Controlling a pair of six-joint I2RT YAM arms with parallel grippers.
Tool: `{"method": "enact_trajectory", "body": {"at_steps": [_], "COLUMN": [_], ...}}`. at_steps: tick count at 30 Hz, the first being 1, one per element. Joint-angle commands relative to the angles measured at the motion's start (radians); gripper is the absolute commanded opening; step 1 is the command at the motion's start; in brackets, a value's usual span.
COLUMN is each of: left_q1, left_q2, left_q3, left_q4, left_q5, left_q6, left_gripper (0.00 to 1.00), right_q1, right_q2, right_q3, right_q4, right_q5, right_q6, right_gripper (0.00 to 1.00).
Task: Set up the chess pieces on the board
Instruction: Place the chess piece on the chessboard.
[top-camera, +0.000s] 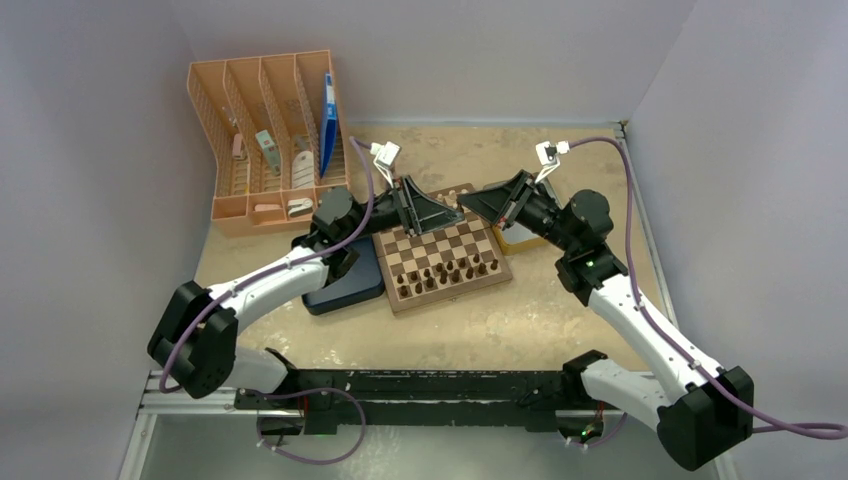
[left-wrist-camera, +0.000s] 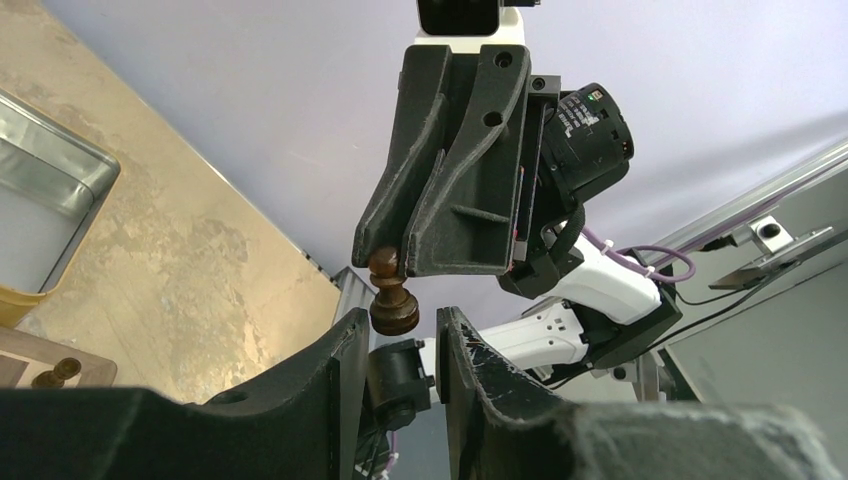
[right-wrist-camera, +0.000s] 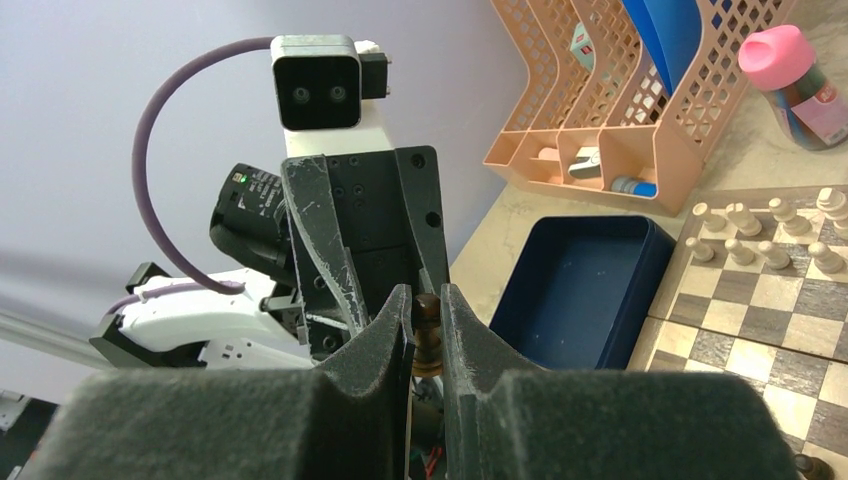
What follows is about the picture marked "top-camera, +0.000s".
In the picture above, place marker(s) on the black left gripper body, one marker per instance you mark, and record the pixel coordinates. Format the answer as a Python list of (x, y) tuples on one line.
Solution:
[(407, 207)]

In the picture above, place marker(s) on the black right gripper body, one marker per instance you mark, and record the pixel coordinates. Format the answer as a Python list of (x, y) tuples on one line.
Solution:
[(522, 191)]

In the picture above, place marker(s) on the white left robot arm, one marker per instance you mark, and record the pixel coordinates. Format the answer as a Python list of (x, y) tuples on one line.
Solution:
[(195, 341)]

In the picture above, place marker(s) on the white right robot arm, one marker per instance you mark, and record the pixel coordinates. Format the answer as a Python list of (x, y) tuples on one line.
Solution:
[(695, 405)]

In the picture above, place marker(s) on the row of white chess pieces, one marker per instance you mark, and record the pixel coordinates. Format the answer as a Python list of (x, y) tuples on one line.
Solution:
[(448, 197)]

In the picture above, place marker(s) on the wooden chess board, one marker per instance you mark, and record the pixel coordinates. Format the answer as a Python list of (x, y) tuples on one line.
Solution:
[(472, 239)]

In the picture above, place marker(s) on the silver metal tin tray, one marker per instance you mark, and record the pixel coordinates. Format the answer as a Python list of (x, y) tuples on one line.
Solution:
[(515, 238)]

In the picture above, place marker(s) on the dark blue tin lid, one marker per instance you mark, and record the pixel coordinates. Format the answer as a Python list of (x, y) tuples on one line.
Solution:
[(363, 282)]

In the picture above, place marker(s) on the white clip in organizer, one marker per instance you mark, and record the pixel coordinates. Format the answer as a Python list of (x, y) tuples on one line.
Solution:
[(299, 207)]

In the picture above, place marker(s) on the white striped card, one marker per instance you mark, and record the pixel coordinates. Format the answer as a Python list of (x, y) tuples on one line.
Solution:
[(303, 170)]

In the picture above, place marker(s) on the blue folder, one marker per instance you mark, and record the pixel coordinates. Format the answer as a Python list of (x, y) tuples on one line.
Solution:
[(329, 124)]

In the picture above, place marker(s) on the teal white small box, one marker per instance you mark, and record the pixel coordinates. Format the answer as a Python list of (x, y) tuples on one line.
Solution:
[(270, 151)]

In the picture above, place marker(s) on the orange plastic file organizer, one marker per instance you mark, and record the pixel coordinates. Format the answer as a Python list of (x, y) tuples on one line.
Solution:
[(276, 127)]

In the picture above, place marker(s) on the pink small item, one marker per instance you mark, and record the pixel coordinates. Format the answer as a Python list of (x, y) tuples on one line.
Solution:
[(238, 149)]

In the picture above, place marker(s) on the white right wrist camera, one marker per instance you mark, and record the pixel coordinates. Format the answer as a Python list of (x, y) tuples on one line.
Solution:
[(549, 155)]

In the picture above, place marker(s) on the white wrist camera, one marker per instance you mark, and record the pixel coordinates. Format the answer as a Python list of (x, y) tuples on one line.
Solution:
[(549, 155), (384, 156)]

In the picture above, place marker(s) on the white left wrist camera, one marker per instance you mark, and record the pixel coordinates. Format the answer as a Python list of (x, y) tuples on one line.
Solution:
[(384, 156)]

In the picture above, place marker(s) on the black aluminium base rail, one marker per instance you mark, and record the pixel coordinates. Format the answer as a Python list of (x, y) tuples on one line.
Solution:
[(320, 401)]

